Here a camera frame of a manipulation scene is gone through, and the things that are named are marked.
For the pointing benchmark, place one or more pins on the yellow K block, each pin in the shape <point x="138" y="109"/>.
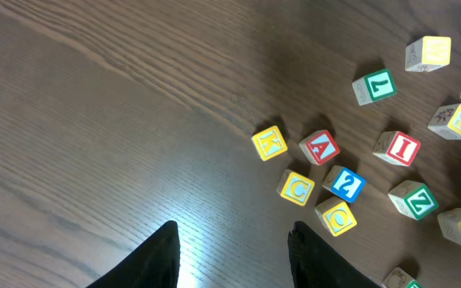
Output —
<point x="269" y="143"/>

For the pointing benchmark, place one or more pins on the yellow block top left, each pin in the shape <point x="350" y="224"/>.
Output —
<point x="427" y="54"/>

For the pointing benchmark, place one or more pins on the yellow S block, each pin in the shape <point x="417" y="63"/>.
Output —
<point x="446" y="122"/>

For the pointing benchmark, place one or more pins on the blue 2 block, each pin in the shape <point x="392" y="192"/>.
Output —
<point x="344" y="183"/>

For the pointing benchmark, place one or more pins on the red I block left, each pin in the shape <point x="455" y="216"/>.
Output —
<point x="396" y="148"/>

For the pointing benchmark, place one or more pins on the green Z block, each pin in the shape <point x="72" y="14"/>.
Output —
<point x="413" y="199"/>

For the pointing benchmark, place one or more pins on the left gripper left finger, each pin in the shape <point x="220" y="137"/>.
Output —
<point x="153" y="264"/>

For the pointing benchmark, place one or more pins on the red A block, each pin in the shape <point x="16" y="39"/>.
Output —
<point x="319" y="147"/>

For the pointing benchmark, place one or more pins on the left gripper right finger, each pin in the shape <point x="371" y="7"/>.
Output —
<point x="315" y="264"/>

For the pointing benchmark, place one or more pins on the green L block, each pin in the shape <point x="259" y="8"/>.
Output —
<point x="374" y="87"/>

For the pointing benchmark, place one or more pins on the green N block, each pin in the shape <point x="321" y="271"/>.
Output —
<point x="398" y="278"/>

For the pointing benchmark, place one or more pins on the yellow C block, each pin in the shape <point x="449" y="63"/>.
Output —
<point x="295" y="187"/>

